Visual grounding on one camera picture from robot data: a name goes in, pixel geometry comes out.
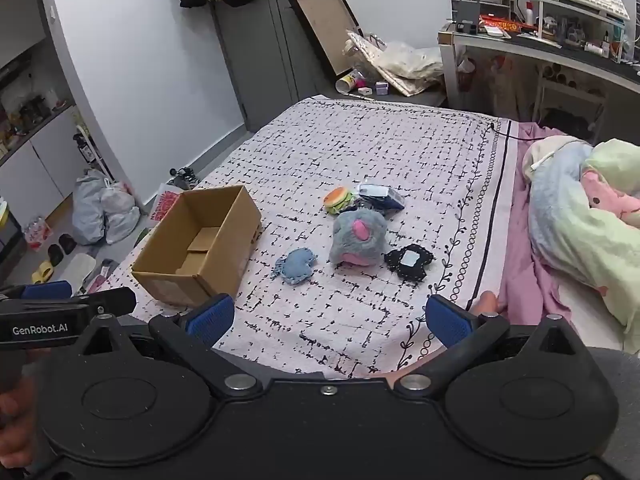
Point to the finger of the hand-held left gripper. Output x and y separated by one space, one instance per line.
47 290
112 301

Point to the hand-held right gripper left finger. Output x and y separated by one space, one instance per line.
210 319

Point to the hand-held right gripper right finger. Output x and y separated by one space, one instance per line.
447 325

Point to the brown cardboard box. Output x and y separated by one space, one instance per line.
200 245

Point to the blue fabric plush toy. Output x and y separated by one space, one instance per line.
295 266

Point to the grey pink plush toy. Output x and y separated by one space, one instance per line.
357 237

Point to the blue white plastic packet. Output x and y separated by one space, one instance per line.
381 196

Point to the person's left hand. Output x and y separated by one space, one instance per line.
15 425

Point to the yellow slippers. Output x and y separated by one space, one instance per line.
42 272

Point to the black slippers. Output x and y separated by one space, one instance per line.
62 247

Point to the red white package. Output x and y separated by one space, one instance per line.
37 234

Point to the black lace pad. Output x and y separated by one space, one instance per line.
409 261

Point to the grey garbage bag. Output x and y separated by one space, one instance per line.
89 207

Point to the pink bed sheet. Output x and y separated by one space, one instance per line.
515 260

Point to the red white plastic bag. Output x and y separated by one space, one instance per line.
162 205

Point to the white floor rack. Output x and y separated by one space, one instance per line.
90 145

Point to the hamburger plush toy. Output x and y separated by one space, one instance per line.
340 200

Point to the pastel fluffy duvet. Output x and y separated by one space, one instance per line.
575 220

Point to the white storage cabinet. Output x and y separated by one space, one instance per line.
35 110

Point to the white black printed blanket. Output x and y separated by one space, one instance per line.
380 150

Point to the small purple box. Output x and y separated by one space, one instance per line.
382 88

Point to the paper cup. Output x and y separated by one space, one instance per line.
349 82

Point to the grey door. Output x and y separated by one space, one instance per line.
260 60

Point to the beige tote bag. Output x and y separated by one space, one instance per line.
400 65

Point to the white desk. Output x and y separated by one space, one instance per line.
550 50

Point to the white desk riser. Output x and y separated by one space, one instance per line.
580 22

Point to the dark picture frame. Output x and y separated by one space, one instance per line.
325 25

